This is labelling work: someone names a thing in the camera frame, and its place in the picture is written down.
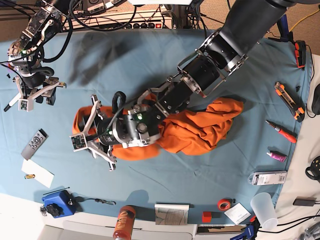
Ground white paper card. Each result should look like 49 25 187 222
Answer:
21 159 54 188

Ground grey remote control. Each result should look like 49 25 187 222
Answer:
21 128 48 161

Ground white square card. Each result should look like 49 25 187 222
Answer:
224 203 251 225

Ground purple glue tube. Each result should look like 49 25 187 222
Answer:
266 151 287 162

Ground red tape roll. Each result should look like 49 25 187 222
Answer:
217 198 233 212

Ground orange black utility knife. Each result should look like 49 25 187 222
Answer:
274 82 305 123

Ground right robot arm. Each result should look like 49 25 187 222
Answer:
5 0 73 112

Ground blue spring clamp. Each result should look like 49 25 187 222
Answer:
230 216 261 240

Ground blue clamp box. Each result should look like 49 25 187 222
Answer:
41 190 76 219

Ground grey notebook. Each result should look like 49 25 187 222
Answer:
154 203 190 226

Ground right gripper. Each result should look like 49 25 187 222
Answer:
13 67 67 105

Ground plastic blister pack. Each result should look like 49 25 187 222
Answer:
247 170 288 186

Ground power strip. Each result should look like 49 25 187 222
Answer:
124 21 169 29

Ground small red cube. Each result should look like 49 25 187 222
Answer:
202 211 212 223

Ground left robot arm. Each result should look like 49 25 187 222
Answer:
71 0 296 170

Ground black and white marker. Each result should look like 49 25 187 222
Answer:
3 98 19 112

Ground silver carabiner with strap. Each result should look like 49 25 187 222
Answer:
74 196 116 206

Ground red screwdriver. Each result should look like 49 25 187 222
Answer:
265 120 297 144

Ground orange black clamp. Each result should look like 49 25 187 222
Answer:
294 40 307 70

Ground translucent plastic cup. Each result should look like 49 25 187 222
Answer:
250 192 278 231

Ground blue black clamp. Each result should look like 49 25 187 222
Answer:
268 14 294 43

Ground small yellow battery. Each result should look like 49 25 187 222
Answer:
24 174 36 179

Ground black computer mouse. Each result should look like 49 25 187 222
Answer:
311 84 320 115

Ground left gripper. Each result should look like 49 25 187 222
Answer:
83 94 161 171

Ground orange drink bottle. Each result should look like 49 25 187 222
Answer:
112 205 136 240

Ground orange t-shirt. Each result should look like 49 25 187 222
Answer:
72 97 245 161

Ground blue-grey table cloth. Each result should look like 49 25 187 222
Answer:
0 29 314 224

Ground black power adapter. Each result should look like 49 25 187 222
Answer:
292 197 317 207

